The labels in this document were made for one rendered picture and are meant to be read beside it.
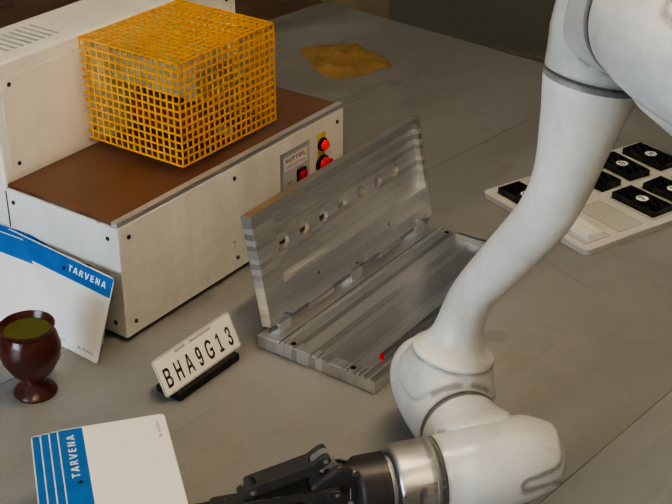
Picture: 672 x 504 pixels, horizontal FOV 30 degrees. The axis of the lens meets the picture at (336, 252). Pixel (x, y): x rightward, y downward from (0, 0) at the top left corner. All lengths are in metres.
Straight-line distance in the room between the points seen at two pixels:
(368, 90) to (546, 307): 0.94
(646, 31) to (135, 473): 0.77
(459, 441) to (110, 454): 0.41
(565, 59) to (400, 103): 1.45
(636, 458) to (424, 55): 1.50
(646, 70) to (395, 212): 1.01
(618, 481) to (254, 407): 0.49
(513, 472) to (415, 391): 0.17
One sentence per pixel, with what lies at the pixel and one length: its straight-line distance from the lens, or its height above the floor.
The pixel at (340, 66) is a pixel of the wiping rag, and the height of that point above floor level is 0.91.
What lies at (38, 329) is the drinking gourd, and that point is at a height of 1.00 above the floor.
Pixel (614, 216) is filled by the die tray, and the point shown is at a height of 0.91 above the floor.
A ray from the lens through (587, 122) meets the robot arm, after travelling 1.27.
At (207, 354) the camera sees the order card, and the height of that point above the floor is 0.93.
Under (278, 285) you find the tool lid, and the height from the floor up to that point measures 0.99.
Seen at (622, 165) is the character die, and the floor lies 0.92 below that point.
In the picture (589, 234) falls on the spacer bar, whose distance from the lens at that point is 2.14.
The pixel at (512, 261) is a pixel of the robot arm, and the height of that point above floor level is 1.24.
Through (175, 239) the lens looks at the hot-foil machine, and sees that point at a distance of 1.88.
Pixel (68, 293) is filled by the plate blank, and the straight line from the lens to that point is 1.87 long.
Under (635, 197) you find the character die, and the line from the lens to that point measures 2.28.
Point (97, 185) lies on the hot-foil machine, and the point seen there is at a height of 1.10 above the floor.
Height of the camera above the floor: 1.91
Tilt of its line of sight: 29 degrees down
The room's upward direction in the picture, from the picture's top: straight up
